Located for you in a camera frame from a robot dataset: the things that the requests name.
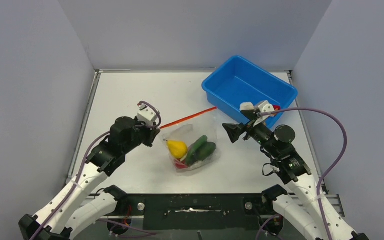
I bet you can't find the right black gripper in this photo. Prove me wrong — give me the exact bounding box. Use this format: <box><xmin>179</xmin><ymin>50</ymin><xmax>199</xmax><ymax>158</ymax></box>
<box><xmin>223</xmin><ymin>109</ymin><xmax>280</xmax><ymax>158</ymax></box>

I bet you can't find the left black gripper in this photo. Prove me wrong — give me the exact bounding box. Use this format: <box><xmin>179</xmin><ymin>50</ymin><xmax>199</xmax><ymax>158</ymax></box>
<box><xmin>122</xmin><ymin>115</ymin><xmax>160</xmax><ymax>154</ymax></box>

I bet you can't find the yellow toy pepper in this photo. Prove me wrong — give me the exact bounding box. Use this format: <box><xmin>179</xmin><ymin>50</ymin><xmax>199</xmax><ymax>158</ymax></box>
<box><xmin>166</xmin><ymin>140</ymin><xmax>188</xmax><ymax>159</ymax></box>

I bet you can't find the clear zip top bag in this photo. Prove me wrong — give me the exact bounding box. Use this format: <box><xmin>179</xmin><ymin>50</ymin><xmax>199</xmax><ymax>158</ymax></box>
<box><xmin>160</xmin><ymin>107</ymin><xmax>221</xmax><ymax>173</ymax></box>

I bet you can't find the red toy apple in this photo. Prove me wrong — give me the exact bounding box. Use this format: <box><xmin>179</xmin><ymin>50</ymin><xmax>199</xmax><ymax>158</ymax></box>
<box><xmin>174</xmin><ymin>159</ymin><xmax>188</xmax><ymax>170</ymax></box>

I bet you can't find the green toy cucumber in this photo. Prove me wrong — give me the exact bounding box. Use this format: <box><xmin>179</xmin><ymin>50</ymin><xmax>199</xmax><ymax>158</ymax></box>
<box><xmin>183</xmin><ymin>135</ymin><xmax>208</xmax><ymax>167</ymax></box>

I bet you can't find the green toy avocado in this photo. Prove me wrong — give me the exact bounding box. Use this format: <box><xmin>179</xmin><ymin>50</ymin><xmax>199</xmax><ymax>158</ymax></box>
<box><xmin>193</xmin><ymin>141</ymin><xmax>217</xmax><ymax>162</ymax></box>

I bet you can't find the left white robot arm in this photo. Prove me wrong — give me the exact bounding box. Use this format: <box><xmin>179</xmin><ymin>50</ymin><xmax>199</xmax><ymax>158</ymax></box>
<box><xmin>18</xmin><ymin>113</ymin><xmax>161</xmax><ymax>240</ymax></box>

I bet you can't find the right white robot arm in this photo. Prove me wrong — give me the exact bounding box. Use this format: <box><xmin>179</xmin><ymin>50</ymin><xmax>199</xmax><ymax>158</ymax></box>
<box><xmin>222</xmin><ymin>109</ymin><xmax>368</xmax><ymax>240</ymax></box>

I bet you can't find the blue plastic bin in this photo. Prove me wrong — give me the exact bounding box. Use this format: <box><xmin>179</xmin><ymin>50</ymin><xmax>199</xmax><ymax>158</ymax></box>
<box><xmin>201</xmin><ymin>55</ymin><xmax>298</xmax><ymax>124</ymax></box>

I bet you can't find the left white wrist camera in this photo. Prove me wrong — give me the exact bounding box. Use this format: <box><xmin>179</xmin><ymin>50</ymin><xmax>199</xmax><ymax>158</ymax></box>
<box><xmin>137</xmin><ymin>104</ymin><xmax>160</xmax><ymax>126</ymax></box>

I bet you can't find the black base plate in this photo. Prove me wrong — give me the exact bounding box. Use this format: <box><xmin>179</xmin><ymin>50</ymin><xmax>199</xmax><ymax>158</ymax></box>
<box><xmin>107</xmin><ymin>193</ymin><xmax>275</xmax><ymax>231</ymax></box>

